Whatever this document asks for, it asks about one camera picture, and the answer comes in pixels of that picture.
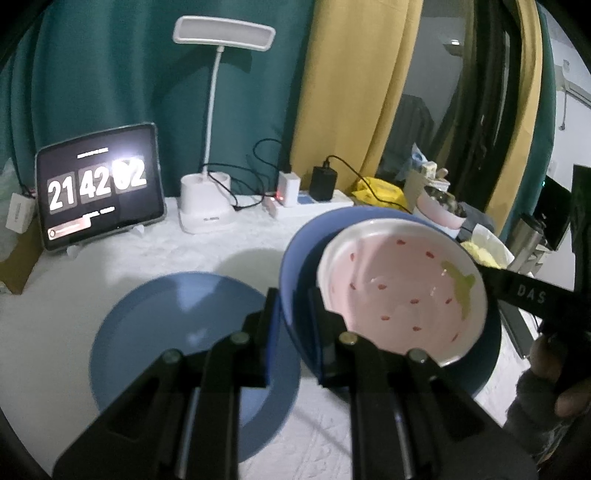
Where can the blue plate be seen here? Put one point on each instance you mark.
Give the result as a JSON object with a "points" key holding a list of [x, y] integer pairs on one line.
{"points": [[191, 311]]}

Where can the yellow wipes pack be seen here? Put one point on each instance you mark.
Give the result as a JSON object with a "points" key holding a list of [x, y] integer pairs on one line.
{"points": [[380, 193]]}

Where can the teal curtain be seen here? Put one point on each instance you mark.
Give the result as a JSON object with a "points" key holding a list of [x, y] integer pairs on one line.
{"points": [[86, 66]]}

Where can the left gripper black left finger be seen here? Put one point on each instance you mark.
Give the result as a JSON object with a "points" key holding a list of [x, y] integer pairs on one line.
{"points": [[181, 417]]}

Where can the white storage basket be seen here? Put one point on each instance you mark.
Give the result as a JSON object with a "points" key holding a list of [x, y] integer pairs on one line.
{"points": [[415, 184]]}

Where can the white charger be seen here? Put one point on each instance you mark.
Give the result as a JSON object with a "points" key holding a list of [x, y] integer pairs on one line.
{"points": [[287, 189]]}

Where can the black smartphone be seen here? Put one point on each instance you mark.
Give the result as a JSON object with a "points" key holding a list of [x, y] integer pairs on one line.
{"points": [[518, 330]]}

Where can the cardboard box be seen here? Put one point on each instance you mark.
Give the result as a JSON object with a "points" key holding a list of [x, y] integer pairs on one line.
{"points": [[17, 268]]}

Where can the pink bowl in stack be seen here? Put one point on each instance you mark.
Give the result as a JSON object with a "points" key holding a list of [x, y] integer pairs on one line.
{"points": [[441, 207]]}

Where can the black charger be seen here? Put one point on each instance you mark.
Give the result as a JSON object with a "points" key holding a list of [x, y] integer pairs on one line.
{"points": [[322, 184]]}

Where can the person right hand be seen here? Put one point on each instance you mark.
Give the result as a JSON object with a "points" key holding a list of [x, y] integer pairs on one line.
{"points": [[541, 396]]}

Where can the tablet showing clock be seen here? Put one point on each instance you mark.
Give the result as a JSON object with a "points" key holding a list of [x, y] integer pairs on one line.
{"points": [[98, 184]]}

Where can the yellow tissue pack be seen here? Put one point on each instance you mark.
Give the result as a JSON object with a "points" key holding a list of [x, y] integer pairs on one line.
{"points": [[480, 255]]}

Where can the cream bowl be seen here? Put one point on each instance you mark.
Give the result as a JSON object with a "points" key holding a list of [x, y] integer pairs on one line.
{"points": [[463, 285]]}

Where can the large blue bowl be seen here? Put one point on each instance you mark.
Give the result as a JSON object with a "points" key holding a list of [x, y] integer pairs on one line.
{"points": [[298, 274]]}

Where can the steel thermos cup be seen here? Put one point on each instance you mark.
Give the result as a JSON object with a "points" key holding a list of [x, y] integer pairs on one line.
{"points": [[523, 240]]}

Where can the pink strawberry bowl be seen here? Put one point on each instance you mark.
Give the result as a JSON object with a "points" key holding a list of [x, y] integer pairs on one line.
{"points": [[384, 277]]}

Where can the yellow curtain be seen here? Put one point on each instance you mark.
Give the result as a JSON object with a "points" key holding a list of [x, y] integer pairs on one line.
{"points": [[358, 59]]}

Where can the small white box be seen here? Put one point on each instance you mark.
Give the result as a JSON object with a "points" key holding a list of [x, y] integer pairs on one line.
{"points": [[20, 213]]}

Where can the white plastic bag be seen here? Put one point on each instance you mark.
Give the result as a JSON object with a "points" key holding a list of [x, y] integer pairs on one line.
{"points": [[483, 237]]}

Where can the clear plastic bag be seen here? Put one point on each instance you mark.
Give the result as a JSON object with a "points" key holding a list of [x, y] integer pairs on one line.
{"points": [[9, 185]]}

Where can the white power strip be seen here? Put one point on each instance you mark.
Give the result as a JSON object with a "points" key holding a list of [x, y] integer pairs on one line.
{"points": [[306, 206]]}

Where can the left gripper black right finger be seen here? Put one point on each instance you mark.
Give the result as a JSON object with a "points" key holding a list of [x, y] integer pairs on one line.
{"points": [[409, 419]]}

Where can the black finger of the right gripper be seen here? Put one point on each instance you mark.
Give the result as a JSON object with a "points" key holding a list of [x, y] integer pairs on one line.
{"points": [[508, 290]]}

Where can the white patterned table cloth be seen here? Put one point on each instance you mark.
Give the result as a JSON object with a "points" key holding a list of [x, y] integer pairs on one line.
{"points": [[47, 334]]}

